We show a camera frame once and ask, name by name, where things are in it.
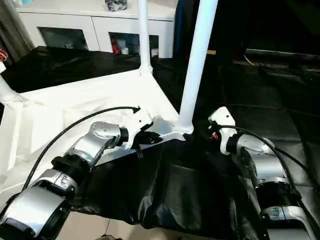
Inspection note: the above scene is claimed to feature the white plastic table top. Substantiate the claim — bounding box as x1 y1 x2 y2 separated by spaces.
0 69 195 199

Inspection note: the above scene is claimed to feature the black flat board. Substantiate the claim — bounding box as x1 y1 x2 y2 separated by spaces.
244 48 320 57

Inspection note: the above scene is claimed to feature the dark glittery ornament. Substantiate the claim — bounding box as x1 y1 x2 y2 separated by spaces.
104 0 129 13

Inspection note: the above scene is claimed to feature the white sideboard cabinet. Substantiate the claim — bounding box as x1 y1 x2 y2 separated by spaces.
15 0 176 59

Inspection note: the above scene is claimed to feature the grey curtain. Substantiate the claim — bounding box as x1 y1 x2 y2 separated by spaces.
0 0 35 61

